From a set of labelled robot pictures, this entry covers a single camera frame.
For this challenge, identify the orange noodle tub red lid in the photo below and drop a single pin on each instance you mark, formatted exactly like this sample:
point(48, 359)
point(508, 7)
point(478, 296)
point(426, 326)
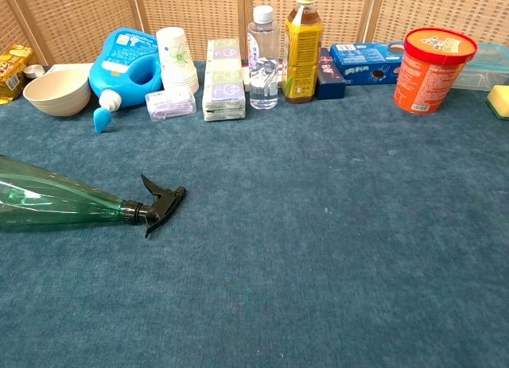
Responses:
point(429, 78)

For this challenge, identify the blue cookie box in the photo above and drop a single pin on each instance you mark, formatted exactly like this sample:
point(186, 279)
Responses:
point(362, 62)

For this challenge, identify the beige bowl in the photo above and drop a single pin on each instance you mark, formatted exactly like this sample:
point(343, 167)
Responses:
point(55, 91)

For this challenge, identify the stack of white paper cups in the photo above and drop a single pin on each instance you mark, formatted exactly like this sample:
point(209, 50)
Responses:
point(177, 62)

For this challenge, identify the flat white box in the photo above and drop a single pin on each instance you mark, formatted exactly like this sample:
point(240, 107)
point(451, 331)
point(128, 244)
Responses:
point(67, 67)

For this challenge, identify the yellow snack bag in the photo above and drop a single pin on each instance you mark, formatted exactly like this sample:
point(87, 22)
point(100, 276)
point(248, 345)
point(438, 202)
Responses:
point(12, 72)

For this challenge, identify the wicker folding screen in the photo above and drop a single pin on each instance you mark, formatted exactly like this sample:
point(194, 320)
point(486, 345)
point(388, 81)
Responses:
point(79, 22)

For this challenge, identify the green spray bottle black trigger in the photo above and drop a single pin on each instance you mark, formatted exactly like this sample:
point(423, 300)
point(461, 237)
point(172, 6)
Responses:
point(59, 203)

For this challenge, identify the yellow and green sponge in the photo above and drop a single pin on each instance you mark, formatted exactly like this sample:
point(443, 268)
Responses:
point(499, 101)

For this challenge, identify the blue table cloth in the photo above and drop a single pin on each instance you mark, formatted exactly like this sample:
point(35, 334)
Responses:
point(278, 245)

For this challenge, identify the flat tissue pack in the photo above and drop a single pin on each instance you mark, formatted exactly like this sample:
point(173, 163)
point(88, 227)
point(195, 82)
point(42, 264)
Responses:
point(224, 115)

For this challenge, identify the yellow tea bottle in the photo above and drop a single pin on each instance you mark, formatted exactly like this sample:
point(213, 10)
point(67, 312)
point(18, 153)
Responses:
point(303, 54)

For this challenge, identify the clear box of purple items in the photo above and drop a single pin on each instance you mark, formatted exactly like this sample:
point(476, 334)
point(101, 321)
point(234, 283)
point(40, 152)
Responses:
point(171, 103)

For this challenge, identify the clear water bottle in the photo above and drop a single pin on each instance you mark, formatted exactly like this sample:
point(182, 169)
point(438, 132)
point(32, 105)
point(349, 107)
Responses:
point(263, 66)

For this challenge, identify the clear plastic storage container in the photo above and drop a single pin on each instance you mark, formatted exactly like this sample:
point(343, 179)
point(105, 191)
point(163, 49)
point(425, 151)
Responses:
point(485, 70)

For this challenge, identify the small silver tape roll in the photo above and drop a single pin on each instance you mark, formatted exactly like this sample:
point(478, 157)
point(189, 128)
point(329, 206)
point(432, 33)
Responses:
point(33, 71)

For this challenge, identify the small dark blue box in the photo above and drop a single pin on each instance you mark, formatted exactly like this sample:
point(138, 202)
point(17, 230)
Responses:
point(331, 84)

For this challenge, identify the blue detergent jug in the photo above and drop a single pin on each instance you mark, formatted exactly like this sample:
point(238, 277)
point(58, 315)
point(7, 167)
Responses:
point(119, 62)

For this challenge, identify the tissue multipack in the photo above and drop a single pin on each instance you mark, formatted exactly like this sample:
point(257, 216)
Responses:
point(224, 82)

